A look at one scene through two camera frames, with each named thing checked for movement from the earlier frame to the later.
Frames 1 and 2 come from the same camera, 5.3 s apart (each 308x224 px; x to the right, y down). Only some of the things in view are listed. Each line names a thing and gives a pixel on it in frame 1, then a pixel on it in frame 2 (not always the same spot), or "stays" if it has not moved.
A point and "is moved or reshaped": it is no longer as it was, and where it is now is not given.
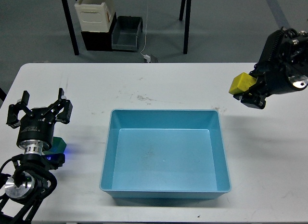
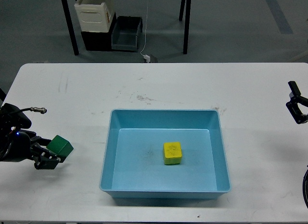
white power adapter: [147, 58] stays
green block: [58, 146] is moved or reshaped
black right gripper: [284, 62] to [293, 106]
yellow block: [241, 83] to [173, 152]
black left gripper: [38, 123] to [19, 149]
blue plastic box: [164, 154] stays
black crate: [95, 41] stays
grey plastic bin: [125, 35] stays
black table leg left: [70, 22] stays
